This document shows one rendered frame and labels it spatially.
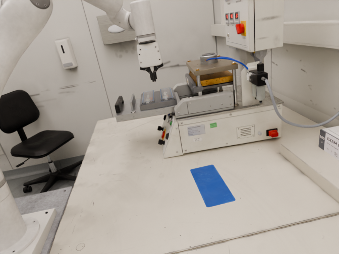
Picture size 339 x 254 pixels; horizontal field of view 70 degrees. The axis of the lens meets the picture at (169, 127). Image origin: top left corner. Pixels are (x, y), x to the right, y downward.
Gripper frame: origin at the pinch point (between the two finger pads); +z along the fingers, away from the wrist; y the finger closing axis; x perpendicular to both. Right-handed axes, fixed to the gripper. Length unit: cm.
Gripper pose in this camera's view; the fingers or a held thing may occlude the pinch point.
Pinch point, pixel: (153, 76)
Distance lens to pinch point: 114.2
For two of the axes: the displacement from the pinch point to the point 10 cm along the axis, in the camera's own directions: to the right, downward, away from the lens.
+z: 1.6, 9.1, 4.0
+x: -0.4, -3.9, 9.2
